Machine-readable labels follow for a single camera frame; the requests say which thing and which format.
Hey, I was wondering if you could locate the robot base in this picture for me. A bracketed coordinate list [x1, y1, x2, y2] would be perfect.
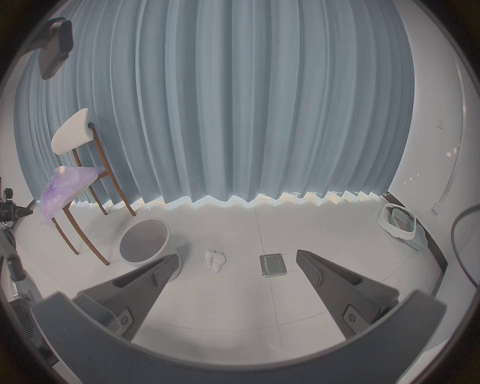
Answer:
[0, 280, 60, 370]

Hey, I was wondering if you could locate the purple plastic bag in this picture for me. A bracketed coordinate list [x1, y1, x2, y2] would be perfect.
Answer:
[39, 166, 107, 226]

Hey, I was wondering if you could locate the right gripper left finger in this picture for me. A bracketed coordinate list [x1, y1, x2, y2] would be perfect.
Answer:
[73, 254, 178, 342]

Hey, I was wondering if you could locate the white padded wooden chair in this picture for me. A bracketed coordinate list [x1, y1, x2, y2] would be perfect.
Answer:
[51, 108, 136, 266]

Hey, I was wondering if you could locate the black cable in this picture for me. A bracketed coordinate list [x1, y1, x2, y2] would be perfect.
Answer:
[451, 204, 480, 289]

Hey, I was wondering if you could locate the white trash bin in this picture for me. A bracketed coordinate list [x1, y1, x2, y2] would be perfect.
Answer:
[119, 219, 184, 283]

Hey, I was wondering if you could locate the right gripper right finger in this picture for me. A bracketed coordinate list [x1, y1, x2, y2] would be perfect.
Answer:
[296, 249, 400, 340]

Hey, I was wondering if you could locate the pale blue curtain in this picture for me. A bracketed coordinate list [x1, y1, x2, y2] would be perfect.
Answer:
[14, 0, 416, 206]

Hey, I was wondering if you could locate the white paper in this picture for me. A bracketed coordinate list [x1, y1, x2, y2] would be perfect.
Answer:
[203, 250, 227, 274]

